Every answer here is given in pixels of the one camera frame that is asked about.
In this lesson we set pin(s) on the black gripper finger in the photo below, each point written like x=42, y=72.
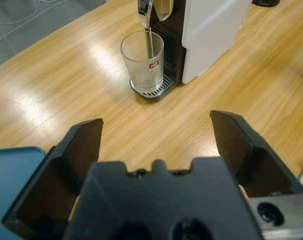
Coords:
x=249, y=160
x=49, y=180

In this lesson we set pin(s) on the clear drinking glass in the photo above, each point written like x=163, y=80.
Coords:
x=144, y=65

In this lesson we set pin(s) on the white capsule coffee machine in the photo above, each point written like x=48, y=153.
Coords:
x=206, y=37

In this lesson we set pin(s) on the teal plastic tray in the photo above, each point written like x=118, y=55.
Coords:
x=14, y=180

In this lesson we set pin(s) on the black capsule holder with rods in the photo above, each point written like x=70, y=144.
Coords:
x=266, y=2

